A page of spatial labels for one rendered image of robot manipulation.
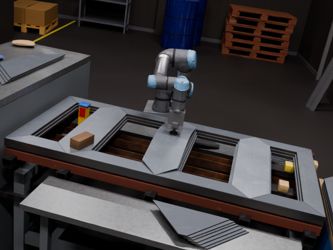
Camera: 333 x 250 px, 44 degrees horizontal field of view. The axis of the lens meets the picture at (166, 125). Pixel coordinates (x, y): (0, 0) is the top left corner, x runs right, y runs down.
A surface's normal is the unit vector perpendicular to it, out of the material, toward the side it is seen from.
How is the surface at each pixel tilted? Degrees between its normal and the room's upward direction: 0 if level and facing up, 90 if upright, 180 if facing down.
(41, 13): 90
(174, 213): 0
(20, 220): 90
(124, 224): 0
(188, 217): 0
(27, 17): 90
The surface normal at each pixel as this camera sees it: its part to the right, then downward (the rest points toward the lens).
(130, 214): 0.15, -0.91
